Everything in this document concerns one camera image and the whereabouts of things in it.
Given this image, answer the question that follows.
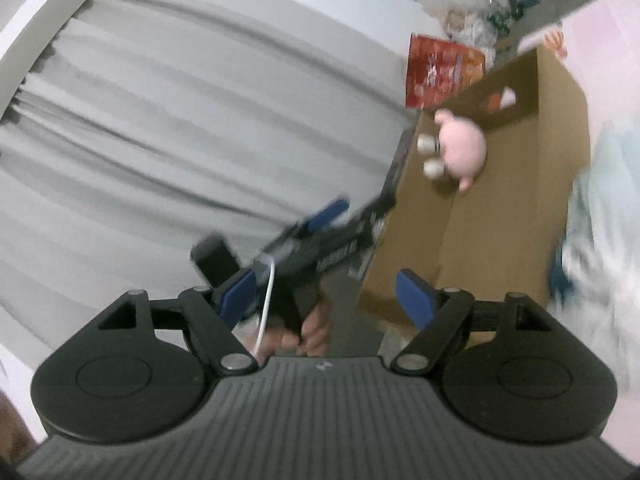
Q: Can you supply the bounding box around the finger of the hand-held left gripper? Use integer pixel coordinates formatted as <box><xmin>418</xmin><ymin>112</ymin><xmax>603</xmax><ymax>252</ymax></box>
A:
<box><xmin>299</xmin><ymin>199</ymin><xmax>351</xmax><ymax>234</ymax></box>
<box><xmin>345</xmin><ymin>191</ymin><xmax>399</xmax><ymax>242</ymax></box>

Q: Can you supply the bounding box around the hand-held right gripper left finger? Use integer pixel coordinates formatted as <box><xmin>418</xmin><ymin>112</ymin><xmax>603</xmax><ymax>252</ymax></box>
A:
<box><xmin>97</xmin><ymin>267</ymin><xmax>260</xmax><ymax>375</ymax></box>

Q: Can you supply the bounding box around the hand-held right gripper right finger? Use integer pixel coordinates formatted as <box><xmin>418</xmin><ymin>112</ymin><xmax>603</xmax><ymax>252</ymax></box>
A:
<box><xmin>390</xmin><ymin>268</ymin><xmax>553</xmax><ymax>375</ymax></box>

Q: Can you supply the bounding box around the cardboard box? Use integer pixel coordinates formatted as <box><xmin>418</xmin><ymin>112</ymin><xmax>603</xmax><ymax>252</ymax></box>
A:
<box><xmin>347</xmin><ymin>47</ymin><xmax>594</xmax><ymax>357</ymax></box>

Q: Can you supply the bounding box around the pink plush toy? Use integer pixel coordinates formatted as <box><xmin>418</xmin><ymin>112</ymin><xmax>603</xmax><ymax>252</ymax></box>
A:
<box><xmin>417</xmin><ymin>108</ymin><xmax>488</xmax><ymax>194</ymax></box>

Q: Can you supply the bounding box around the person's left hand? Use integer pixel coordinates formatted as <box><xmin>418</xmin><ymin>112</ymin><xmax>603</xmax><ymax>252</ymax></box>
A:
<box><xmin>247</xmin><ymin>280</ymin><xmax>335</xmax><ymax>359</ymax></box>

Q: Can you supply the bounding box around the red snack bag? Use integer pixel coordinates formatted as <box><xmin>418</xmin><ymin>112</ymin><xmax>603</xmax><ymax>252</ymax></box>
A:
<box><xmin>405</xmin><ymin>33</ymin><xmax>487</xmax><ymax>110</ymax></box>

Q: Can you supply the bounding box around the grey pleated curtain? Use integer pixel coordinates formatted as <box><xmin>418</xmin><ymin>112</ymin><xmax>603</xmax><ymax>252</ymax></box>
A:
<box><xmin>0</xmin><ymin>0</ymin><xmax>422</xmax><ymax>356</ymax></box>

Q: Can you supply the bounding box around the white plastic bag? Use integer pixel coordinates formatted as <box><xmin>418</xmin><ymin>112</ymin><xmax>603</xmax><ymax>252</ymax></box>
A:
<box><xmin>549</xmin><ymin>120</ymin><xmax>640</xmax><ymax>391</ymax></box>

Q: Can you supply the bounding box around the pile of assorted packets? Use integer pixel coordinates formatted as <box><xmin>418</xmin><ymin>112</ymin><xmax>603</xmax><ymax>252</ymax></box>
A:
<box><xmin>430</xmin><ymin>0</ymin><xmax>543</xmax><ymax>61</ymax></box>

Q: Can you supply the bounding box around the white cable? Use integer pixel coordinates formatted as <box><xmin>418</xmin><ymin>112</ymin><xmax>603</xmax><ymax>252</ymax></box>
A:
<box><xmin>251</xmin><ymin>258</ymin><xmax>277</xmax><ymax>357</ymax></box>

